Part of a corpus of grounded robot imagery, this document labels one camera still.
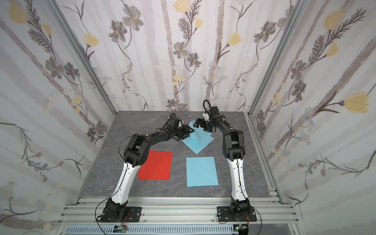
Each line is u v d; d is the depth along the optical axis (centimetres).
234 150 65
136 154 64
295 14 71
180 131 94
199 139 101
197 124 101
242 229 72
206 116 103
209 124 86
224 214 73
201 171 91
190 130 100
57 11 69
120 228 71
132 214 74
